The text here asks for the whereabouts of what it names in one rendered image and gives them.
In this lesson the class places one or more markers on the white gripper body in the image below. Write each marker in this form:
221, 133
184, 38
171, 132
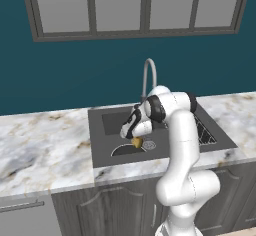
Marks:
141, 128

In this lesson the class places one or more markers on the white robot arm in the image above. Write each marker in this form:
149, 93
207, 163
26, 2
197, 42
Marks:
181, 136

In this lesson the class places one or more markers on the yellow sponge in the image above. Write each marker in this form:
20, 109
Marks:
137, 142

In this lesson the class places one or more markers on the dark grey sink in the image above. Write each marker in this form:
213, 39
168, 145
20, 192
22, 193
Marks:
100, 136

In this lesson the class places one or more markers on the silver curved tap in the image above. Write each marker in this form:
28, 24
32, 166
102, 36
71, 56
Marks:
145, 73

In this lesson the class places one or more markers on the grey wooden cupboard door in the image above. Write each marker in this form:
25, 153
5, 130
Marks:
233, 196
110, 210

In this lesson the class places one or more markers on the grey framed window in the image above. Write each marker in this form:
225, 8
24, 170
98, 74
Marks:
116, 6

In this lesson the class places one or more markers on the grey dishwasher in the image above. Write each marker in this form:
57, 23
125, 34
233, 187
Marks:
26, 220

